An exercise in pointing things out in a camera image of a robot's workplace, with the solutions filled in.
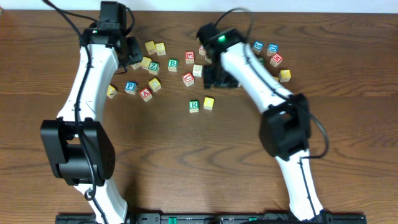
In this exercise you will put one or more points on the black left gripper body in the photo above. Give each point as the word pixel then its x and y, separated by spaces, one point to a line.
pixel 134 52

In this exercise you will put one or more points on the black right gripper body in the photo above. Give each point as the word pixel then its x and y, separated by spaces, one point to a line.
pixel 216 74

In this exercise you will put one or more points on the green R block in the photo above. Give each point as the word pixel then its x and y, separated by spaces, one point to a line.
pixel 194 106

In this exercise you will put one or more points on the green B block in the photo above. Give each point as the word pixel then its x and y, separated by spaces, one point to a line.
pixel 172 65

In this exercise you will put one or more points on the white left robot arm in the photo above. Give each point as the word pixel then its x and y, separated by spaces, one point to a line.
pixel 77 146

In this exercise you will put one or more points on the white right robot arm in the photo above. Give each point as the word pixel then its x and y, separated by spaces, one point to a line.
pixel 285 123

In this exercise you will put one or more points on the green 7 block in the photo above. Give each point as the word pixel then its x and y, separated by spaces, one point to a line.
pixel 136 66

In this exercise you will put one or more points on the yellow S block lower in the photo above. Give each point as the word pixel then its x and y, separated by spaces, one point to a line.
pixel 145 62

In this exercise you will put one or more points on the yellow s block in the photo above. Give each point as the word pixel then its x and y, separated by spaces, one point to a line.
pixel 145 62
pixel 160 49

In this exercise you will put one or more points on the yellow W block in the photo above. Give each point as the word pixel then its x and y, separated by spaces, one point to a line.
pixel 150 47

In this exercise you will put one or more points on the green Z block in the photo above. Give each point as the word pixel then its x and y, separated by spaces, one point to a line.
pixel 154 68

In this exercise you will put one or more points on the red U block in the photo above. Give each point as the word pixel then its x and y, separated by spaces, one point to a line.
pixel 188 79

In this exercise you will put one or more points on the yellow S block top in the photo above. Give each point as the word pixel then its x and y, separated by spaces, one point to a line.
pixel 160 49

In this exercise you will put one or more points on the red I block upper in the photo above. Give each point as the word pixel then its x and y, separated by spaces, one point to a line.
pixel 202 50

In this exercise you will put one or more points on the blue P block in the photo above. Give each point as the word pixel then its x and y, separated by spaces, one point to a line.
pixel 130 88

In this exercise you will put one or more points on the yellow C block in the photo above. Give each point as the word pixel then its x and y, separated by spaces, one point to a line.
pixel 155 85

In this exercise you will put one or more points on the red A block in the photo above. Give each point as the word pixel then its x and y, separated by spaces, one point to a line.
pixel 146 94

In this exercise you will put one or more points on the yellow K block left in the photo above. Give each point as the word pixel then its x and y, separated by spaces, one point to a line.
pixel 111 92

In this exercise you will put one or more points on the yellow k block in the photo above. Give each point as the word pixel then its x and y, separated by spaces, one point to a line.
pixel 111 92
pixel 284 75

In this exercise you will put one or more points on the green J block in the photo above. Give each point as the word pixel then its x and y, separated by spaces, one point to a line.
pixel 261 60

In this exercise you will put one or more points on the blue 5 block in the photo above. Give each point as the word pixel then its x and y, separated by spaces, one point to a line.
pixel 257 47

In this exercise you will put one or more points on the blue D block right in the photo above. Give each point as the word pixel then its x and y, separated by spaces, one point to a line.
pixel 272 49

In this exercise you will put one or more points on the yellow K block right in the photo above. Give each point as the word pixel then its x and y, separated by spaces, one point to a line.
pixel 284 75

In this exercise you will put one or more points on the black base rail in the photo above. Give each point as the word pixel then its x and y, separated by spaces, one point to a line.
pixel 325 217

